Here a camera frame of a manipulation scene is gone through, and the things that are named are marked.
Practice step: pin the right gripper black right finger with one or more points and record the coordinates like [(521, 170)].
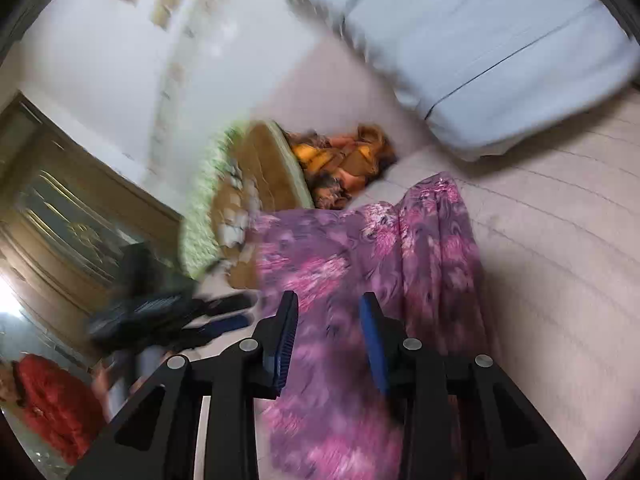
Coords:
[(461, 416)]

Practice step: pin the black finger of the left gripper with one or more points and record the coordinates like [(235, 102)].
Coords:
[(197, 337), (231, 304)]

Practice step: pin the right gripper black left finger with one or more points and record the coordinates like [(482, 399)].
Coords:
[(191, 416)]

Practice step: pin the purple floral garment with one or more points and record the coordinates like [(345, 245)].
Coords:
[(415, 262)]

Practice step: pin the person's left hand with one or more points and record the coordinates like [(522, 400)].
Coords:
[(111, 392)]

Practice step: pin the red jacket person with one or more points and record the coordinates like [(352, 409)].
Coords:
[(55, 404)]

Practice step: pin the wooden glass door cabinet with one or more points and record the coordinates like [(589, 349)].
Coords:
[(65, 220)]

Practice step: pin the brown cartoon blanket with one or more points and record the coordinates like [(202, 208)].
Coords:
[(262, 175)]

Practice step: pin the orange patterned cloth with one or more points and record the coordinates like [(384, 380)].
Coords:
[(338, 168)]

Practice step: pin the pink quilted bedspread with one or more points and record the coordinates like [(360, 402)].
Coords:
[(556, 219)]

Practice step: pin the light blue pillow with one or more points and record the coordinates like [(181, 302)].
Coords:
[(486, 74)]

